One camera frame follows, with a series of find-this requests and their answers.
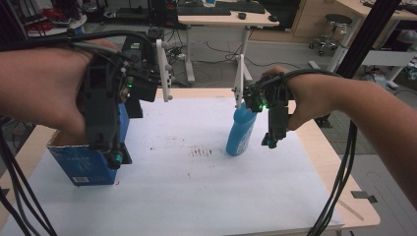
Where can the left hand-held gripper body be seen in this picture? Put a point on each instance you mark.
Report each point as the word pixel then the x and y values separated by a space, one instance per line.
pixel 144 82

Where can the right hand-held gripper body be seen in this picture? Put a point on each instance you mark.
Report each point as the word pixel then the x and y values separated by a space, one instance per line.
pixel 265 93

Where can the blue plastic bottle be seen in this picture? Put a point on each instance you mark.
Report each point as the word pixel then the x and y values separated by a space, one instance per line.
pixel 239 137

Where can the blue cardboard box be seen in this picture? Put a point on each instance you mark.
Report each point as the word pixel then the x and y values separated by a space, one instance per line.
pixel 82 167

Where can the person's right hand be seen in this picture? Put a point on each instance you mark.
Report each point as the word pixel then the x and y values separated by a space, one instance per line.
pixel 311 95

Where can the person's left hand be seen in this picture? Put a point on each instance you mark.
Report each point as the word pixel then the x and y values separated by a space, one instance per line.
pixel 55 85

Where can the black computer mouse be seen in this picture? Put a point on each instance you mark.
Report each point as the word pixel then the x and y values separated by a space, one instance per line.
pixel 272 18
pixel 242 15

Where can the white standing desk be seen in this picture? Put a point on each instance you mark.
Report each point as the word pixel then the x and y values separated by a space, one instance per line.
pixel 226 20

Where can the wooden cabinet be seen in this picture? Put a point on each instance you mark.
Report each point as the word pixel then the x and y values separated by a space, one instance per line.
pixel 311 19

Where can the white desk leg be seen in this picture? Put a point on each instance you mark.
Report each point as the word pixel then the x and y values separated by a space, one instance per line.
pixel 342 49

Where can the black keyboard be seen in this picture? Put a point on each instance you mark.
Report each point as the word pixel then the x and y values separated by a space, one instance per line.
pixel 242 6
pixel 203 11

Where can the black round stool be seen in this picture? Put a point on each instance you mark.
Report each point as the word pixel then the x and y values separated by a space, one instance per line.
pixel 332 29

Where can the white paper sheet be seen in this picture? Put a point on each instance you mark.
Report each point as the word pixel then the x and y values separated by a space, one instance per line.
pixel 196 190

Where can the round white table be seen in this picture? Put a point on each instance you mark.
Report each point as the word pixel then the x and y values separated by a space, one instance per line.
pixel 57 26

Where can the grey tape piece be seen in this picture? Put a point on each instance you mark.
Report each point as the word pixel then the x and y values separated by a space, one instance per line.
pixel 362 195

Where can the black metal frame post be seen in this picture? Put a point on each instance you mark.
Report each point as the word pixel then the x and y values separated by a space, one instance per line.
pixel 370 36

